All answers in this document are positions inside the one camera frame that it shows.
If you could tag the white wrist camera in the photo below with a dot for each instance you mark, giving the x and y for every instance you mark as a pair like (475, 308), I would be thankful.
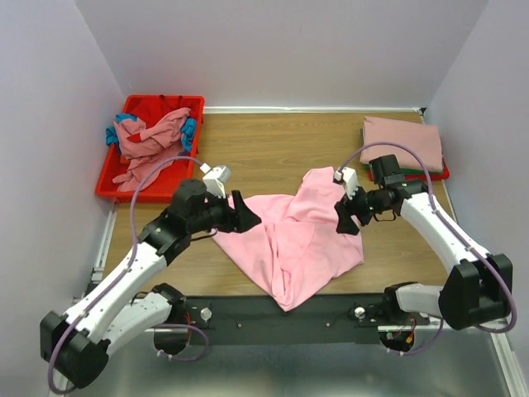
(348, 179)
(215, 178)

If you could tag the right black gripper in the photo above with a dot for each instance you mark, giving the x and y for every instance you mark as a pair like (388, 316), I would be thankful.
(347, 208)

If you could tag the folded red shirt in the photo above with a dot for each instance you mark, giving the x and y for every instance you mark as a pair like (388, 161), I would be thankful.
(444, 176)

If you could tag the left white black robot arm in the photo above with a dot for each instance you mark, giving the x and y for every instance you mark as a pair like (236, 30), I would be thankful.
(79, 342)

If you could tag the aluminium rail frame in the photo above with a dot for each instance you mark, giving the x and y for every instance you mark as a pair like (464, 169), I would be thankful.
(272, 152)

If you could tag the red shirt in bin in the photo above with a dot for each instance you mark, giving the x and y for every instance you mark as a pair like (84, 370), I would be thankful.
(152, 108)

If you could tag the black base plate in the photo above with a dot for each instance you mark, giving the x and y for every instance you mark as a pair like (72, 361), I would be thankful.
(258, 320)

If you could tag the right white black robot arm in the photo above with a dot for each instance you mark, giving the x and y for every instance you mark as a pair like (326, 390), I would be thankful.
(478, 288)

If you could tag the light pink t shirt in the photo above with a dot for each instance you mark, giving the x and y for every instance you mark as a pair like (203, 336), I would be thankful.
(295, 250)

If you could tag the folded green shirt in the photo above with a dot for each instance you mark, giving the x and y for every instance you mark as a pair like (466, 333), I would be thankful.
(407, 171)

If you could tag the folded dusty pink shirt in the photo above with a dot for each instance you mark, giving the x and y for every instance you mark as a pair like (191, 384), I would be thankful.
(424, 140)

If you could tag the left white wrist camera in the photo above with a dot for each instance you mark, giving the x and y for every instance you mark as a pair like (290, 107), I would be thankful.
(215, 178)

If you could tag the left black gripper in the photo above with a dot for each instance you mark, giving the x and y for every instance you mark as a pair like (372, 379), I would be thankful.
(239, 219)

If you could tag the blue crumpled shirt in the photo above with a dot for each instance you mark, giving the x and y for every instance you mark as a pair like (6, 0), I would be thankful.
(111, 134)

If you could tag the crumpled dusty pink shirt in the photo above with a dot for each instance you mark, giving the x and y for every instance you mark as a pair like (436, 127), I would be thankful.
(140, 169)

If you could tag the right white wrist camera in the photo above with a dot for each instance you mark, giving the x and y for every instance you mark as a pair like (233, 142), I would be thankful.
(348, 179)

